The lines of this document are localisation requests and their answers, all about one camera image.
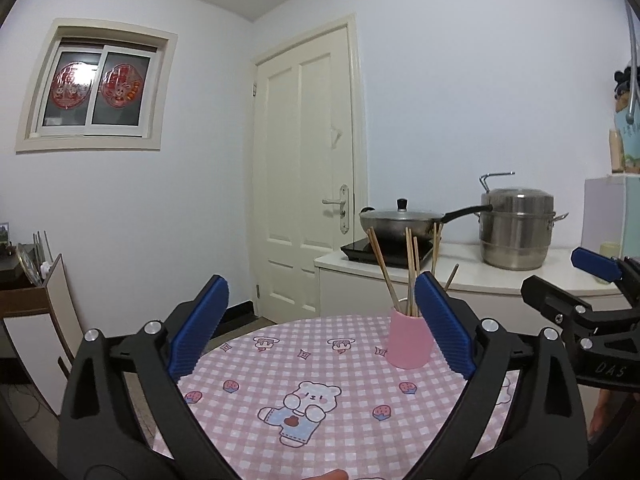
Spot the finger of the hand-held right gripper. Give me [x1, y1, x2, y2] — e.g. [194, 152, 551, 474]
[520, 275, 597, 333]
[571, 247, 640, 286]

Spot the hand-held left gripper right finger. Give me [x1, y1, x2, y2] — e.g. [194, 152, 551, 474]
[414, 271, 588, 480]

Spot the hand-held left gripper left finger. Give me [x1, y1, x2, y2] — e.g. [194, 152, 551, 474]
[57, 274, 238, 480]

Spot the pink cup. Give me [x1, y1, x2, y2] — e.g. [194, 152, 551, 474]
[387, 307, 433, 370]

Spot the bunch of wooden chopsticks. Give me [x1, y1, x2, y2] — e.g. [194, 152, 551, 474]
[366, 222, 460, 318]

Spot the person's right hand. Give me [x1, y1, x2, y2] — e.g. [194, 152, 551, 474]
[589, 392, 618, 438]

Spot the pale yellow cup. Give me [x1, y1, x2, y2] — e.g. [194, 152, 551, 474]
[600, 241, 622, 285]

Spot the white fridge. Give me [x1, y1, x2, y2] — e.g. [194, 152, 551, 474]
[582, 175, 640, 261]

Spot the stainless steel steamer pot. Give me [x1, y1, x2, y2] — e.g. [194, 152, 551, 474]
[475, 171, 570, 271]

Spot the pink checked bear tablecloth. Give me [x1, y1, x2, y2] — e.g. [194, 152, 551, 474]
[175, 314, 521, 480]

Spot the white counter cabinet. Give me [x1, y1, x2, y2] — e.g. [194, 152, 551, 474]
[314, 240, 636, 341]

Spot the beige bottle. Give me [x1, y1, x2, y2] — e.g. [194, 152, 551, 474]
[609, 129, 623, 173]

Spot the black induction cooktop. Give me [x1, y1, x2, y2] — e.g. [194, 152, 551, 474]
[340, 237, 435, 269]

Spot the light blue printed box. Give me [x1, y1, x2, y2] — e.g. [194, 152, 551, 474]
[614, 110, 640, 176]

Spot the glass wok lid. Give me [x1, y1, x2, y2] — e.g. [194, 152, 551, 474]
[361, 198, 445, 222]

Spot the brown wooden side cabinet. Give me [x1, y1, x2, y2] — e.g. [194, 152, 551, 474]
[0, 252, 85, 416]

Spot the dark plush toy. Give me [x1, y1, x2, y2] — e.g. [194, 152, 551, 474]
[613, 67, 633, 98]

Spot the round metal plate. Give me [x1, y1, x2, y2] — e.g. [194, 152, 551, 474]
[16, 242, 41, 286]

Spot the cream panel door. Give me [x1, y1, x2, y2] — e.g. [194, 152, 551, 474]
[250, 14, 370, 321]

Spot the white framed window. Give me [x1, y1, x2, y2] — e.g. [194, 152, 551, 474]
[15, 17, 179, 153]

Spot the red paper window decal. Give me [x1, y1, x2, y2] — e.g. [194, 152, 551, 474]
[100, 64, 140, 108]
[50, 61, 93, 110]

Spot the steel wok with black handle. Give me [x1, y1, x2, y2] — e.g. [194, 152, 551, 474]
[358, 198, 493, 242]

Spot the metal door handle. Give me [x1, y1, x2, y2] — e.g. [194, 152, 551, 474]
[322, 184, 349, 233]

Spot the black floor cable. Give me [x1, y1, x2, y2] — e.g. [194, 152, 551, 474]
[0, 385, 41, 421]

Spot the grey metal hose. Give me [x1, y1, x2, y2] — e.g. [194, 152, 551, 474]
[624, 0, 640, 123]

